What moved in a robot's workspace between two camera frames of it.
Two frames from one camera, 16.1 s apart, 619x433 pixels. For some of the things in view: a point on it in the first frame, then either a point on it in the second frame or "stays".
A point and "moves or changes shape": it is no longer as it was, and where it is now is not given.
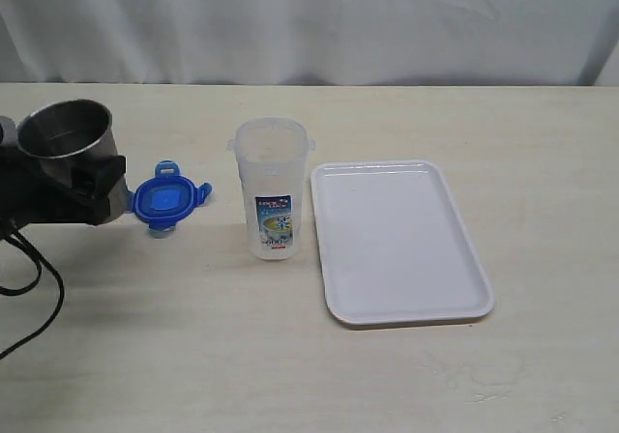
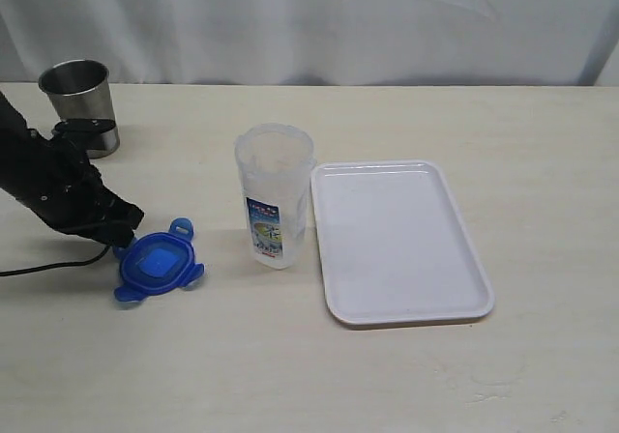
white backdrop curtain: [339, 27] stays
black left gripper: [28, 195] to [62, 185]
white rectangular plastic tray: [395, 244] stays
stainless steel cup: [61, 133] moves or changes shape
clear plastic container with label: [273, 152] moves or changes shape
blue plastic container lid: [166, 198] to [157, 262]
